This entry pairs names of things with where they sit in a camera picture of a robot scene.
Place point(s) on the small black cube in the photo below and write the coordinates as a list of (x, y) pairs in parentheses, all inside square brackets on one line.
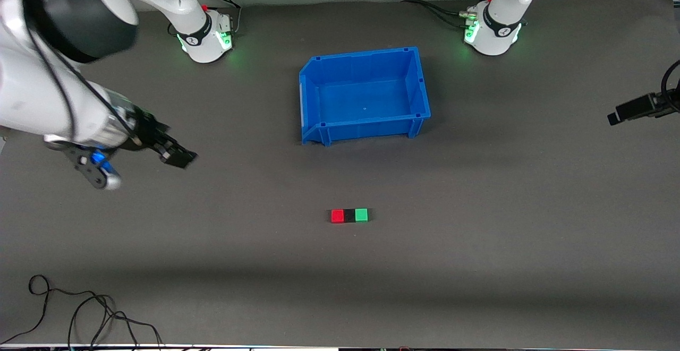
[(349, 215)]

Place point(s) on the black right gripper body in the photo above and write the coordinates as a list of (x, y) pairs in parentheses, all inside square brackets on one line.
[(147, 129)]

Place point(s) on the blue plastic storage bin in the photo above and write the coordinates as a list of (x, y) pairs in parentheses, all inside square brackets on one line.
[(366, 128)]

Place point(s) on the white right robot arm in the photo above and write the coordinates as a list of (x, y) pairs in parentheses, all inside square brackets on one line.
[(26, 91)]

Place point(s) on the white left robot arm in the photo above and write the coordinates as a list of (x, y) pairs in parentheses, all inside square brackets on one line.
[(499, 27)]

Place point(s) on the small red cube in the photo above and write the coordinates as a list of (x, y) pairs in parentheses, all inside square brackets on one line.
[(337, 216)]

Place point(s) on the small green cube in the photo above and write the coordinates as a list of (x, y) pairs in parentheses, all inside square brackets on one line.
[(361, 215)]

